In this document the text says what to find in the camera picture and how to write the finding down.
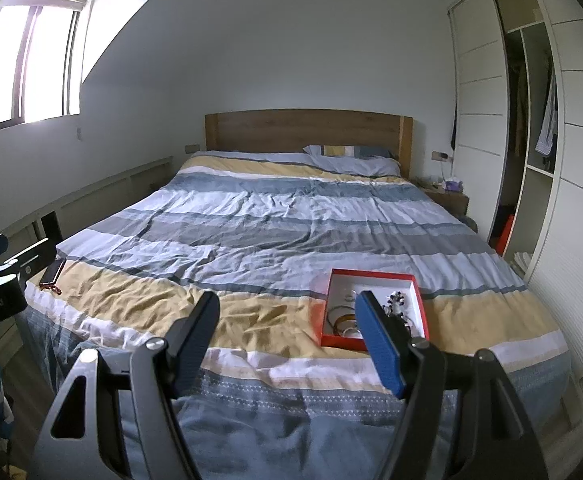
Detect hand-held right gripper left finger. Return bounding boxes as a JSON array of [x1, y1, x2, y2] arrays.
[[30, 290, 221, 480]]

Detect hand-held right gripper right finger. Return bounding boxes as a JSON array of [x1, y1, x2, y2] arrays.
[[355, 290, 549, 480]]

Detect amber bangle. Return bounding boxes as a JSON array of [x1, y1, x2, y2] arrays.
[[333, 313, 361, 337]]

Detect dark beaded necklace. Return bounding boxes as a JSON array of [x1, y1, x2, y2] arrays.
[[380, 290, 415, 332]]

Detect thin silver bangle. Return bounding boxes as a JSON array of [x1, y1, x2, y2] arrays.
[[327, 304, 357, 329]]

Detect red jewelry box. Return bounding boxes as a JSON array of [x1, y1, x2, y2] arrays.
[[318, 268, 430, 350]]

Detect black smartphone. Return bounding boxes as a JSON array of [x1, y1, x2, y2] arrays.
[[38, 257, 67, 294]]

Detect striped duvet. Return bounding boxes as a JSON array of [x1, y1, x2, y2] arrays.
[[24, 150, 573, 480]]

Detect wooden nightstand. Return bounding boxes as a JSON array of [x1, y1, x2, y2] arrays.
[[415, 180, 470, 217]]

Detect folded white cloths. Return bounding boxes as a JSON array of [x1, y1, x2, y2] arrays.
[[513, 251, 535, 277]]

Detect red bag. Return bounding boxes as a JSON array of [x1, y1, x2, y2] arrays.
[[495, 213, 515, 257]]

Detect striped pillow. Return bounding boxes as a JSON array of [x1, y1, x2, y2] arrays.
[[303, 144, 402, 178]]

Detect window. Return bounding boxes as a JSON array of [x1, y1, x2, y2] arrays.
[[0, 0, 95, 135]]

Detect wooden headboard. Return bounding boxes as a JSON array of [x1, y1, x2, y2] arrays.
[[204, 108, 415, 179]]

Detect white wardrobe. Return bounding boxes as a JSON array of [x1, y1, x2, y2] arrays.
[[445, 0, 583, 413]]

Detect hanging brown clothes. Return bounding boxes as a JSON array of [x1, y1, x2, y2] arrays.
[[510, 59, 531, 162]]

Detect hanging striped shirt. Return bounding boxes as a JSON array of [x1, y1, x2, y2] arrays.
[[535, 74, 559, 157]]

